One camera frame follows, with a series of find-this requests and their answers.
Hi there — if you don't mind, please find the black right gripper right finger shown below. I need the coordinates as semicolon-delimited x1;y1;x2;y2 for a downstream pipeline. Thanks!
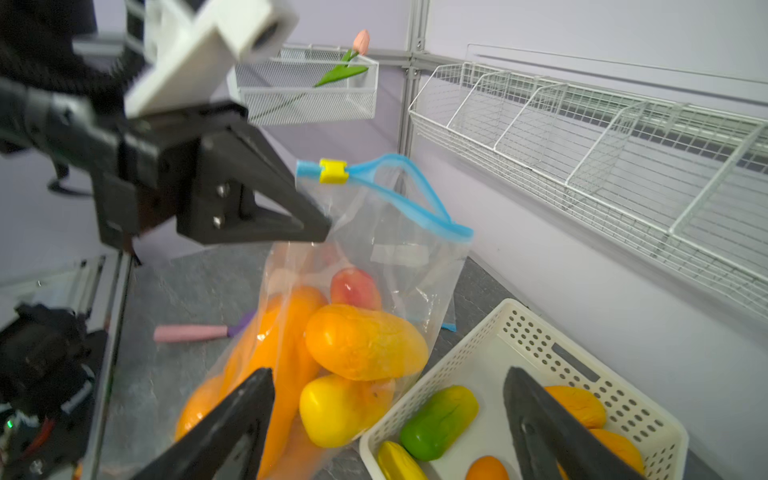
503;367;642;479

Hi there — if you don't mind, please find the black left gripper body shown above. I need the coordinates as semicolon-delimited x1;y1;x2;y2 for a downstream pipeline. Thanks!
91;101;247;249

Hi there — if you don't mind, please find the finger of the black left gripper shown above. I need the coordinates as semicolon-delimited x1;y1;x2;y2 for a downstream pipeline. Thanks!
176;122;331;245

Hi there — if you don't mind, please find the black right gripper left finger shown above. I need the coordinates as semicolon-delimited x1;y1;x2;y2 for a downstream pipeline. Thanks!
134;368;275;480

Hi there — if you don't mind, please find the clear blue zip-top bag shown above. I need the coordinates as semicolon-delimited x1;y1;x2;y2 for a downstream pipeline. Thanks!
174;154;474;479

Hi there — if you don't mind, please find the red yellow mango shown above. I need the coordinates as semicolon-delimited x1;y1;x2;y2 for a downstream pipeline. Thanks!
330;267;382;310

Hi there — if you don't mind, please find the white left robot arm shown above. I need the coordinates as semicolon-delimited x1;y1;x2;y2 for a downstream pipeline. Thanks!
1;1;331;250

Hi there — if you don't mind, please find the orange mango basket bottom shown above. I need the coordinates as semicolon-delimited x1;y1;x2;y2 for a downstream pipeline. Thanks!
465;456;509;480

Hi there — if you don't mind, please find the green mango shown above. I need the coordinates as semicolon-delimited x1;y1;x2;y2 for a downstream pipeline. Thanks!
400;385;479;461

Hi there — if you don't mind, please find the orange yellow mango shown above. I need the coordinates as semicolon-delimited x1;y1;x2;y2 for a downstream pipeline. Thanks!
305;304;430;381

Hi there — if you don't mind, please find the cream perforated plastic basket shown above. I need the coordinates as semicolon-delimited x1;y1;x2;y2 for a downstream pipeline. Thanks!
359;299;689;479

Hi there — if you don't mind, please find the purple pink spatula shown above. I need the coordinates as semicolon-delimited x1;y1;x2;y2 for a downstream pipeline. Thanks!
153;310;256;343

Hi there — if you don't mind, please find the pink artificial tulip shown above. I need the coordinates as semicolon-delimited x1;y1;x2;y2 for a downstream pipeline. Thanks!
248;28;371;121

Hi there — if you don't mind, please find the white mesh wall basket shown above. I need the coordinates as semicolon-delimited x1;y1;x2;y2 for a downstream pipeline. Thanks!
226;43;380;127

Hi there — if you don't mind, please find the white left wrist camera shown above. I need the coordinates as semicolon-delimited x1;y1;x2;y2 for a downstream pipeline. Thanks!
124;0;299;118

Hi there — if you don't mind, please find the white wire wall shelf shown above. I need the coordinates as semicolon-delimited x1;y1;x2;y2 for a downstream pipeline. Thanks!
408;52;767;316

